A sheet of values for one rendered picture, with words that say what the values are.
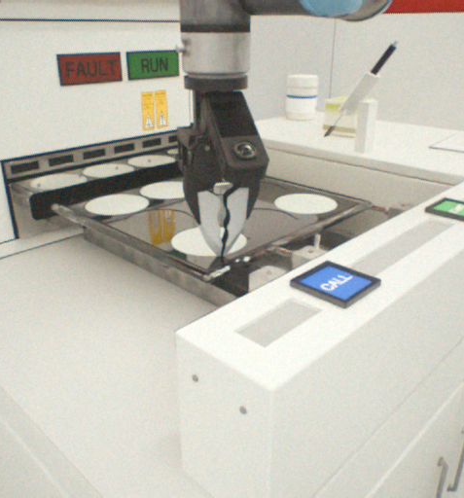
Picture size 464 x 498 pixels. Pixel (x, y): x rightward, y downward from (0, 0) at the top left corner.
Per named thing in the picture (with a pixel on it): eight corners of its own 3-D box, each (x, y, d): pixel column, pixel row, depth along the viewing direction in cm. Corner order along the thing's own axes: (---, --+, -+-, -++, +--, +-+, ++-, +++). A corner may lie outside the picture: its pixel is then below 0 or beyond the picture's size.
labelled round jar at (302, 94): (279, 118, 118) (281, 76, 114) (298, 115, 123) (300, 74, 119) (303, 122, 114) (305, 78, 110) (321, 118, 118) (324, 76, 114)
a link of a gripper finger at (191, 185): (221, 217, 61) (220, 147, 58) (225, 223, 60) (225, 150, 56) (183, 222, 60) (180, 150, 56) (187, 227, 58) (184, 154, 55)
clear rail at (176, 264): (50, 211, 81) (48, 202, 80) (57, 209, 82) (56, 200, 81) (206, 287, 57) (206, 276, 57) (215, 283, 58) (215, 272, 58)
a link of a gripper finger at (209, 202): (210, 241, 67) (209, 174, 63) (224, 259, 61) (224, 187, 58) (187, 244, 66) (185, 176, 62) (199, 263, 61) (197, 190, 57)
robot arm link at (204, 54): (261, 33, 51) (184, 33, 49) (260, 80, 53) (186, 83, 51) (236, 32, 58) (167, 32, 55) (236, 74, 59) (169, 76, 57)
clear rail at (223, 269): (198, 283, 58) (197, 272, 58) (365, 206, 83) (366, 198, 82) (206, 287, 57) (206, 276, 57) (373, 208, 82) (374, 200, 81)
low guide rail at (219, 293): (84, 239, 88) (82, 223, 87) (93, 236, 89) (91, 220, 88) (319, 359, 56) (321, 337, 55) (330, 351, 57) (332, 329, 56)
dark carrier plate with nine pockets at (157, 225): (61, 207, 81) (60, 203, 81) (213, 168, 104) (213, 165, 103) (207, 274, 59) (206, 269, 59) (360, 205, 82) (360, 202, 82)
